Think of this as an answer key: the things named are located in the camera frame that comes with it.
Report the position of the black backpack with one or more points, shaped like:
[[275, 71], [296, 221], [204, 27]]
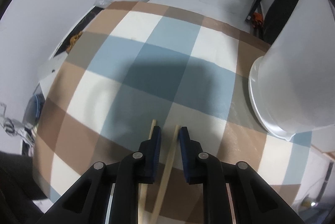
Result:
[[276, 18]]

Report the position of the white utensil holder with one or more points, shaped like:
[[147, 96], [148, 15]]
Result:
[[291, 87]]

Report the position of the tan shoes pair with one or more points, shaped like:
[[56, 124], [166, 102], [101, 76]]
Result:
[[73, 41]]

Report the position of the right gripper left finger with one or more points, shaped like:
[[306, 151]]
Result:
[[137, 168]]

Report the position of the checkered table mat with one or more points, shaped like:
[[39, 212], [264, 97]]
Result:
[[139, 63]]

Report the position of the wooden chopstick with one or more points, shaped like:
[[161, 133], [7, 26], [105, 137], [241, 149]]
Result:
[[144, 187], [165, 177]]

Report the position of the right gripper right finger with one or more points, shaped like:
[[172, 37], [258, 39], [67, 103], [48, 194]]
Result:
[[203, 168]]

